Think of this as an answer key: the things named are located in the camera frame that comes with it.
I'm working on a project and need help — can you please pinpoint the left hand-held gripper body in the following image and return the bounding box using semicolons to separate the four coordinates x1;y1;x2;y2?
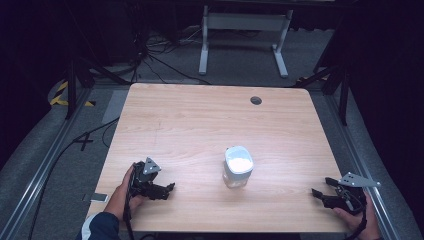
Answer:
130;157;163;199

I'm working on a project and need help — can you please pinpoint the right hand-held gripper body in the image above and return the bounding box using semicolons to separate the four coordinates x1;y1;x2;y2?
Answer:
332;172;382;216

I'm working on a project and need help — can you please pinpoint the person's right hand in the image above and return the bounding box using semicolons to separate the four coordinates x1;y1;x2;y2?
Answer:
333;192;382;240

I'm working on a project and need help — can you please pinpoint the person's left hand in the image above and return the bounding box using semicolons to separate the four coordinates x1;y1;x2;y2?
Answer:
104;164;148;222

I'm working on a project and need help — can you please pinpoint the small grey flat card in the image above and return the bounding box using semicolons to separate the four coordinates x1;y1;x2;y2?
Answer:
82;192;110;204

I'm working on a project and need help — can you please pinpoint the black tape floor mark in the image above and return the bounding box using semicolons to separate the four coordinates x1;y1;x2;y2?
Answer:
73;132;95;152

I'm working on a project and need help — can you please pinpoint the white lidded plastic jar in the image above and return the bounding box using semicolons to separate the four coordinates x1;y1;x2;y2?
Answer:
222;145;255;190

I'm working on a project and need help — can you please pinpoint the black metal stand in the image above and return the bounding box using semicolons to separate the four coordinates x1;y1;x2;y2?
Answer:
294;63;352;127
64;54;132;121

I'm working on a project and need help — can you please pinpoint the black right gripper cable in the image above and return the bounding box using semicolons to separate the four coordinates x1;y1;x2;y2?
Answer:
344;207;368;240

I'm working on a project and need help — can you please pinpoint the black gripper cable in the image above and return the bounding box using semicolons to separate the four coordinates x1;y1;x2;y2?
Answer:
344;207;368;240
122;186;136;240

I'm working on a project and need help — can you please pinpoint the aluminium floor rail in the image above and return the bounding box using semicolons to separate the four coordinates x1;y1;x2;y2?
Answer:
323;93;403;240
0;86;94;240

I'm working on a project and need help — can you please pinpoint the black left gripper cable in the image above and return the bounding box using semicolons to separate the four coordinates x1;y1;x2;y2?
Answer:
122;186;136;240

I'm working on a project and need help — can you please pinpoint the black floor cable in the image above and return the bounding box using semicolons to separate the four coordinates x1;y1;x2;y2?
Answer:
27;117;120;240

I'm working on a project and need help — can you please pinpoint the tangle of black cables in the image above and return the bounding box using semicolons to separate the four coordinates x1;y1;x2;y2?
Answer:
130;26;212;86

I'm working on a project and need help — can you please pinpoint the white metal desk frame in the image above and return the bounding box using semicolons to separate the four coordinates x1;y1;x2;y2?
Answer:
198;4;295;80

